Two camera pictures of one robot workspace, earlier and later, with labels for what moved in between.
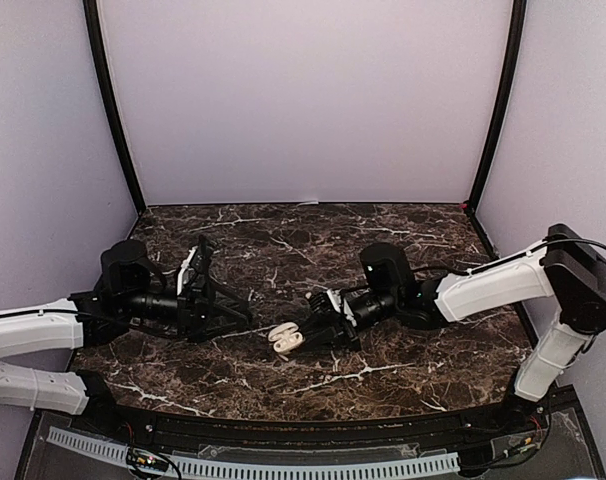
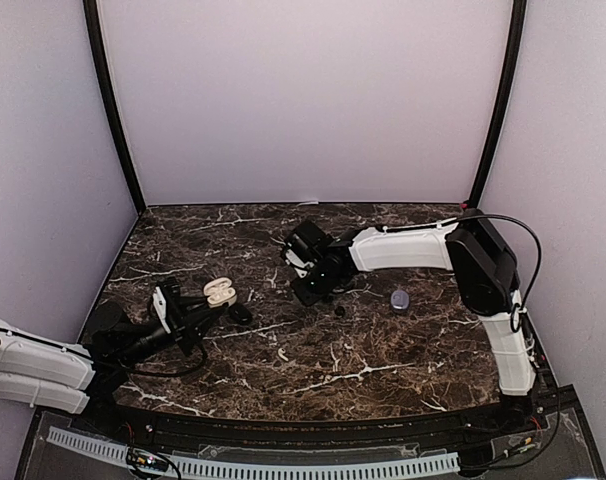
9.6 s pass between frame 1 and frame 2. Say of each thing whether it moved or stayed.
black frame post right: stayed
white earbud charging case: moved
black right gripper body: moved
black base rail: stayed
